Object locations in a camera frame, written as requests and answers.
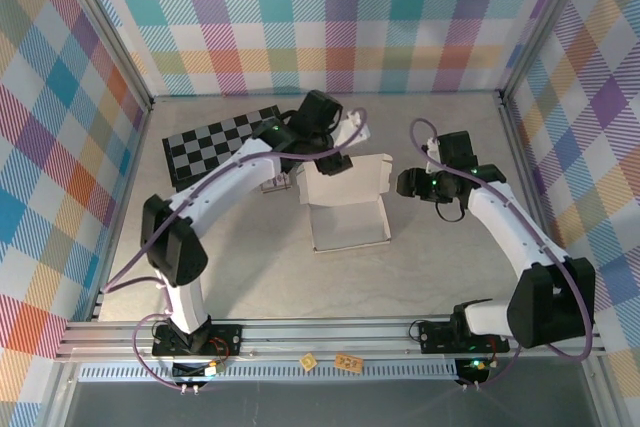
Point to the white paper box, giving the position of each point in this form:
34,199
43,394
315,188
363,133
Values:
345,217

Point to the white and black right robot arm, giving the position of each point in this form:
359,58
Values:
505,227

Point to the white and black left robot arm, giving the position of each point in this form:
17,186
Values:
235,182

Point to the playing card box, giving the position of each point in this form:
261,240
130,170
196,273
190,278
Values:
275,183

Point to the black and grey chessboard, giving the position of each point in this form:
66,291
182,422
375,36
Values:
210,147

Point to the small black controller board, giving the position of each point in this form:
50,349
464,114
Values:
470,369
192,371

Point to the oblong wooden number tag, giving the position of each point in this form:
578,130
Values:
348,362

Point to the small square wooden tag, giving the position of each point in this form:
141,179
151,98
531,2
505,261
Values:
308,362

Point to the aluminium side rail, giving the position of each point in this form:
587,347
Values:
525,182
132,167

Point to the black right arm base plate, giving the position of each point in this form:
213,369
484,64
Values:
435,337

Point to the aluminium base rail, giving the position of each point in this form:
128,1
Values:
325,334

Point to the aluminium frame post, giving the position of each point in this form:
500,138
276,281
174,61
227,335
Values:
545,22
100,27

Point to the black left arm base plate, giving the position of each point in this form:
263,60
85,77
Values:
225,339

